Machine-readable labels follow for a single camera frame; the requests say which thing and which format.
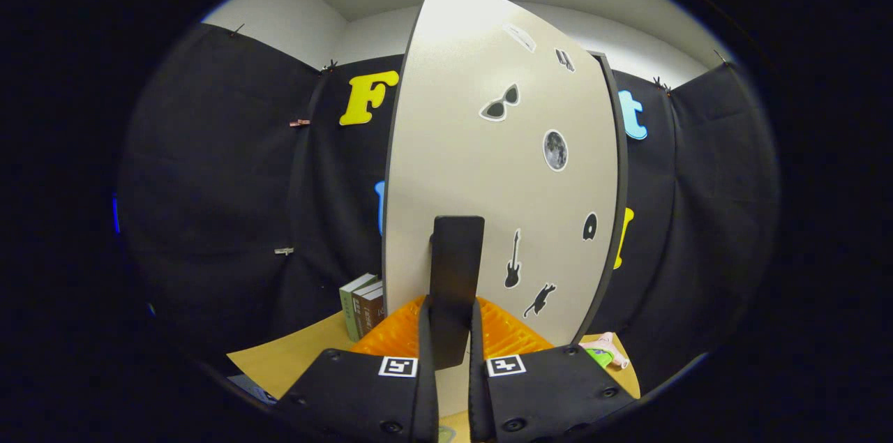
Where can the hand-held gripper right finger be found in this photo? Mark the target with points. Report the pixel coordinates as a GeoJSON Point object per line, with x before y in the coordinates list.
{"type": "Point", "coordinates": [478, 394]}

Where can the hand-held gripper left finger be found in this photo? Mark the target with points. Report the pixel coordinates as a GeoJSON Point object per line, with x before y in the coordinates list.
{"type": "Point", "coordinates": [425, 394]}

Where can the green book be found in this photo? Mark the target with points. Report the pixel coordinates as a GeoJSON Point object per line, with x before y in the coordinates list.
{"type": "Point", "coordinates": [349, 307]}

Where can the green and white plush toy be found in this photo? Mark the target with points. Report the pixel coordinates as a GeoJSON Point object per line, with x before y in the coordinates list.
{"type": "Point", "coordinates": [600, 357]}

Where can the silver clip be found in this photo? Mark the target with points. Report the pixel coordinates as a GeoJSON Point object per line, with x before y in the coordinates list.
{"type": "Point", "coordinates": [284, 250]}

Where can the grey cabinet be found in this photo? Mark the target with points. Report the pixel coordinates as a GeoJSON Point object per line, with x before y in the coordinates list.
{"type": "Point", "coordinates": [621, 171]}

